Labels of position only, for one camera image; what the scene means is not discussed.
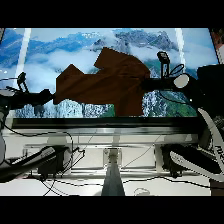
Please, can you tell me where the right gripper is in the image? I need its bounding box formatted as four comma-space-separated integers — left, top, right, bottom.
141, 77, 175, 92

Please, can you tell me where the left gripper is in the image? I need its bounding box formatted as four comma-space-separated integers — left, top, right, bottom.
31, 88, 56, 107

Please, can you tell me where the brown garment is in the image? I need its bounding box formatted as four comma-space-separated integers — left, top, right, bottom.
53, 47, 152, 117

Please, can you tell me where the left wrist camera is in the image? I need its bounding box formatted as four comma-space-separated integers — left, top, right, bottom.
16, 71, 30, 94

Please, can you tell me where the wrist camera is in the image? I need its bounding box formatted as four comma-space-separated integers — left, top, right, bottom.
16, 71, 30, 94
156, 50, 171, 80

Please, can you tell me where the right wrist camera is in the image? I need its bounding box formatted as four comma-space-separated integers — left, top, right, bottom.
156, 50, 171, 80

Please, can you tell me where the black cable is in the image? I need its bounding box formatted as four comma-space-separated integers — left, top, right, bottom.
2, 127, 86, 174
168, 63, 186, 78
122, 175, 212, 192

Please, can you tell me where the silver frame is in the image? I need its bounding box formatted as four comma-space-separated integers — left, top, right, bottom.
0, 116, 224, 197

